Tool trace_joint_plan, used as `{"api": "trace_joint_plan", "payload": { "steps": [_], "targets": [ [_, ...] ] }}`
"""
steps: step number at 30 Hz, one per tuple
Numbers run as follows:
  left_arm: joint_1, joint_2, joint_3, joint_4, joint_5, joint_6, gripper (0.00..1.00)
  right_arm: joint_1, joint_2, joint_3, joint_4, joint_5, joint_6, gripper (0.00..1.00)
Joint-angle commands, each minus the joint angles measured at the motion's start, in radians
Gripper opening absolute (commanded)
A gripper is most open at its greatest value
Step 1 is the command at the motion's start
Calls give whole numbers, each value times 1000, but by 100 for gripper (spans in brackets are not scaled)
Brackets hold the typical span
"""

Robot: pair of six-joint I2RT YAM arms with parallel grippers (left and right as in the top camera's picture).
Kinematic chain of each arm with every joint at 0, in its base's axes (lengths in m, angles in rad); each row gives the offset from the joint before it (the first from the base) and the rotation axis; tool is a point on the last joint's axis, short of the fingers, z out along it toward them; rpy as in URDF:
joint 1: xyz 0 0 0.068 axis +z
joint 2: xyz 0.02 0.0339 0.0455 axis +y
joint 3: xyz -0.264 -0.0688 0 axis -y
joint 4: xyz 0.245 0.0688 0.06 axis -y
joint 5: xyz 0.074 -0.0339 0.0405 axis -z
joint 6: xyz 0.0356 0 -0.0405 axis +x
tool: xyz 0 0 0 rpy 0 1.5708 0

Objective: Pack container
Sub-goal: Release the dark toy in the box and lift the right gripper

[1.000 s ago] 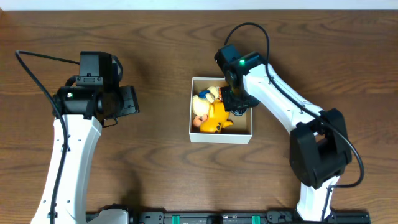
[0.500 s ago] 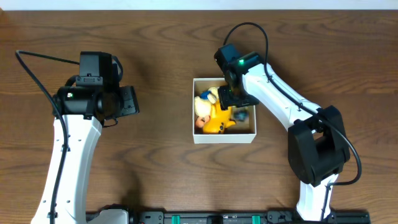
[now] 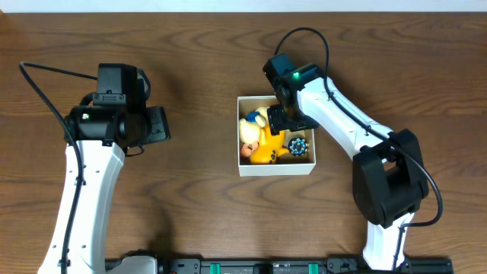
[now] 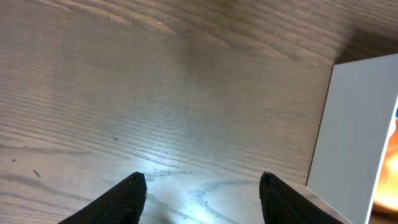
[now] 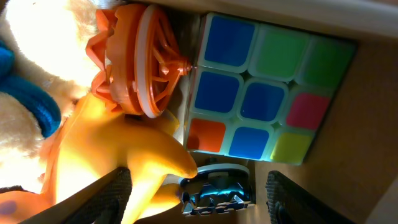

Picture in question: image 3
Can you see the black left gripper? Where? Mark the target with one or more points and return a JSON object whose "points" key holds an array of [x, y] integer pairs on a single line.
{"points": [[158, 124]]}

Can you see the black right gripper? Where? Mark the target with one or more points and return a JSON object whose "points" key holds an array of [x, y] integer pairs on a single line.
{"points": [[277, 122]]}

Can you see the black round spinner toy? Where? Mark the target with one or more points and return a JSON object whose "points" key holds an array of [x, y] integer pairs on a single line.
{"points": [[297, 146]]}

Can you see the orange yellow rubber toy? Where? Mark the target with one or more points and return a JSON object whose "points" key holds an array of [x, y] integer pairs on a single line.
{"points": [[271, 147]]}

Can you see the plush duck toy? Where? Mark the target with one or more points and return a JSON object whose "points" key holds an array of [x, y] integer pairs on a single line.
{"points": [[249, 130]]}

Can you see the white cardboard box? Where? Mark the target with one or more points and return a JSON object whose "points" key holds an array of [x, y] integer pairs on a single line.
{"points": [[287, 165]]}

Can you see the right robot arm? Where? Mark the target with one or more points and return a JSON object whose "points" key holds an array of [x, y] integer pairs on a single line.
{"points": [[388, 175]]}

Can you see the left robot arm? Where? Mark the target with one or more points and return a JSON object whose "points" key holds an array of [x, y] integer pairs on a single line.
{"points": [[98, 139]]}

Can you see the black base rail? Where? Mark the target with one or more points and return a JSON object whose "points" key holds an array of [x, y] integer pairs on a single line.
{"points": [[328, 265]]}

